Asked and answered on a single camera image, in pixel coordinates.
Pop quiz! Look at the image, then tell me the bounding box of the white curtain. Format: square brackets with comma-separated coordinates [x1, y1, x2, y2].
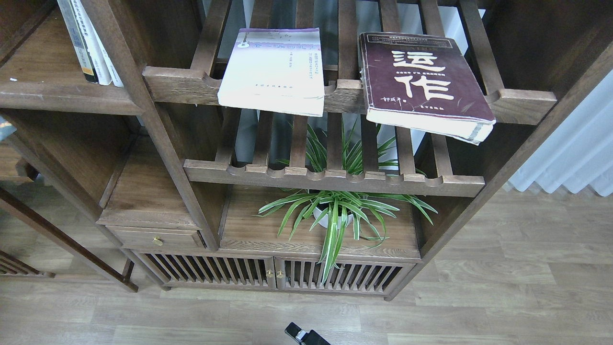
[508, 72, 613, 197]

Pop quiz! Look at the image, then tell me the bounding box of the maroon thick book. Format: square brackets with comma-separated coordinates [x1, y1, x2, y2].
[359, 32, 496, 145]

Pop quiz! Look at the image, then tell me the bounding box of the white plant pot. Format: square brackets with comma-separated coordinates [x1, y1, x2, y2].
[312, 201, 353, 229]

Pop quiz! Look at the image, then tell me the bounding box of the green spider plant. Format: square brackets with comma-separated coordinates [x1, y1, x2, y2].
[255, 120, 438, 283]

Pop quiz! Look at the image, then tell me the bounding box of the green yellow paperback book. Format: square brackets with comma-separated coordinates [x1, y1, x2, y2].
[0, 116, 17, 141]

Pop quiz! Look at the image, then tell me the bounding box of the thin white upright book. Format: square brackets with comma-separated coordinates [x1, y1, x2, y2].
[93, 27, 124, 88]

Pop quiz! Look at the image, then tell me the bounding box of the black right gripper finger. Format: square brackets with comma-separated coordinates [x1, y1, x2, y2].
[284, 322, 330, 345]

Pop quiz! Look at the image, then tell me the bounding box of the white purple paperback book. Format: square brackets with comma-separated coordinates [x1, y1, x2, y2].
[217, 28, 325, 117]

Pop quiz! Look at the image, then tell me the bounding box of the dark wooden bookshelf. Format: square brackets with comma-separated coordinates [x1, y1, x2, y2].
[1, 0, 612, 300]

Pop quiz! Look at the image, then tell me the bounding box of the dark spine upright book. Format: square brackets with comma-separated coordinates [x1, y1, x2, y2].
[57, 0, 98, 83]

